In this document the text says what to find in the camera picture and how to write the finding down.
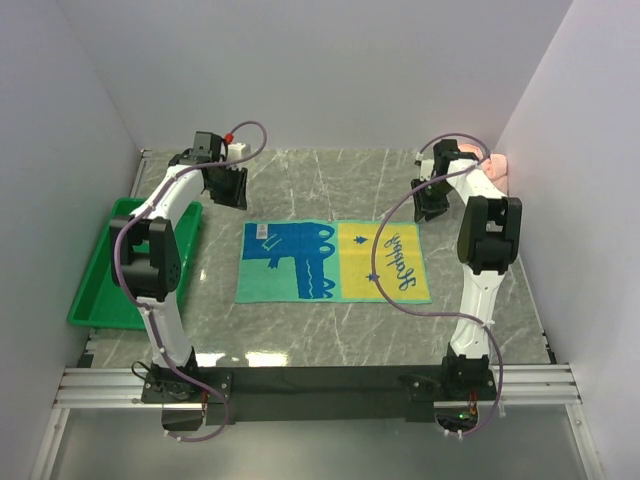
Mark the aluminium rail frame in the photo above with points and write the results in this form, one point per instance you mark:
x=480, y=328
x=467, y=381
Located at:
x=101, y=430

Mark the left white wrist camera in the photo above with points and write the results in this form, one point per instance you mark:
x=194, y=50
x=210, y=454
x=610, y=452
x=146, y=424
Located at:
x=235, y=150

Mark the green plastic tray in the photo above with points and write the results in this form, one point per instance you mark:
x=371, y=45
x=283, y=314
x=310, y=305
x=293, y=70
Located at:
x=101, y=304

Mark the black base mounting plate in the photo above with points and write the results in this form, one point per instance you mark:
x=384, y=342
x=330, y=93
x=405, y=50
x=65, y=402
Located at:
x=259, y=394

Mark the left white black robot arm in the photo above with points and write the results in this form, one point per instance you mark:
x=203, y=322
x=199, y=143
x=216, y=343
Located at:
x=146, y=262

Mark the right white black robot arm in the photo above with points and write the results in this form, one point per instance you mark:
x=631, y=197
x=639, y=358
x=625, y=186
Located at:
x=487, y=244

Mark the blue green crocodile towel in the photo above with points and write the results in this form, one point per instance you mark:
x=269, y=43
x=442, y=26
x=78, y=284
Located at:
x=341, y=262

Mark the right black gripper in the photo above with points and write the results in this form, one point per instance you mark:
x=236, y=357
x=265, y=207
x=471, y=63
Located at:
x=421, y=204

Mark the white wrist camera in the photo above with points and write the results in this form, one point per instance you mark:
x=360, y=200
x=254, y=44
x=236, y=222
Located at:
x=235, y=150
x=425, y=163

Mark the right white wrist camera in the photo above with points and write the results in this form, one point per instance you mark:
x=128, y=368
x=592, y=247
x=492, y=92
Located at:
x=425, y=163

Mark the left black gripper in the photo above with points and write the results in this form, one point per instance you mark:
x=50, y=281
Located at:
x=237, y=198

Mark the pink crumpled towel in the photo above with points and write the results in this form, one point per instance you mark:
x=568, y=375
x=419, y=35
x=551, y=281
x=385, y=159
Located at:
x=495, y=167

